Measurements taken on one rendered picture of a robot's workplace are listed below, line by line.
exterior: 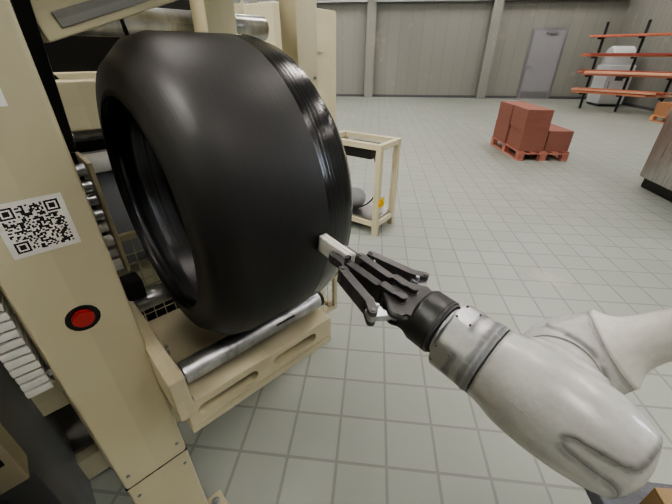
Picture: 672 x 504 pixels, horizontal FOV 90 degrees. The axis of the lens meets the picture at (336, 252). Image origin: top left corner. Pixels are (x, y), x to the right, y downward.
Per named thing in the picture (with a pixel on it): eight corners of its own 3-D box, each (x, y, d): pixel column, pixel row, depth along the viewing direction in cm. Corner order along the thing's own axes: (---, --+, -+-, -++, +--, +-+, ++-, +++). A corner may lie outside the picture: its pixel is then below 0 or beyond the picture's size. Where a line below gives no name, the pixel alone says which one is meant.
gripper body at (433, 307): (472, 294, 43) (413, 258, 48) (435, 327, 38) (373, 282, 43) (454, 333, 47) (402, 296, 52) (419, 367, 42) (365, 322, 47)
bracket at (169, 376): (181, 423, 60) (168, 387, 55) (118, 314, 85) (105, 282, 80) (200, 411, 62) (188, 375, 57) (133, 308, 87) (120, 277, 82)
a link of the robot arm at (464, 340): (483, 357, 34) (433, 322, 37) (455, 405, 39) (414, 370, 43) (520, 315, 39) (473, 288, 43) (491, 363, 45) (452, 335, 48)
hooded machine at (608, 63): (622, 106, 1044) (646, 45, 962) (596, 106, 1051) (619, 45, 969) (606, 103, 1115) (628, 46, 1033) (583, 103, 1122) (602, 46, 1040)
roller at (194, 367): (177, 383, 65) (184, 391, 61) (168, 363, 64) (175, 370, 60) (315, 303, 86) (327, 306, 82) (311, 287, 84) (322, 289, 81)
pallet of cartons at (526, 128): (537, 144, 613) (550, 100, 576) (568, 162, 511) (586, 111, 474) (489, 143, 621) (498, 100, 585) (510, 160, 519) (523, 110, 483)
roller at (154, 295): (132, 312, 82) (136, 316, 79) (125, 296, 81) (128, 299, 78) (256, 261, 103) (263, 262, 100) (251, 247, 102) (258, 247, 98)
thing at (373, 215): (375, 236, 304) (381, 145, 263) (323, 219, 334) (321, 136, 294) (393, 222, 328) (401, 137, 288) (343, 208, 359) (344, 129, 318)
